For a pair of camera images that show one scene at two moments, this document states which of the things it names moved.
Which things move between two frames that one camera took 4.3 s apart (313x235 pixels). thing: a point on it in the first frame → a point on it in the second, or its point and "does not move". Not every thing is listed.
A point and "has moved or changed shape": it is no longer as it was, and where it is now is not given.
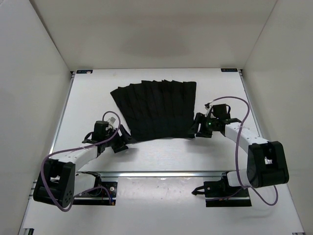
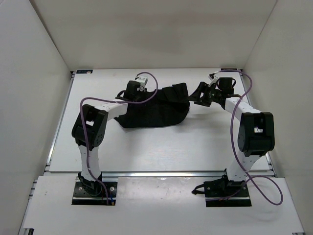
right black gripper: (194, 129) → (202, 88)
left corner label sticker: (84, 71) does not move
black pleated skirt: (159, 109) has moved or changed shape
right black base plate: (222, 189) does not move
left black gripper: (123, 139) → (144, 94)
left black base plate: (104, 193) does not move
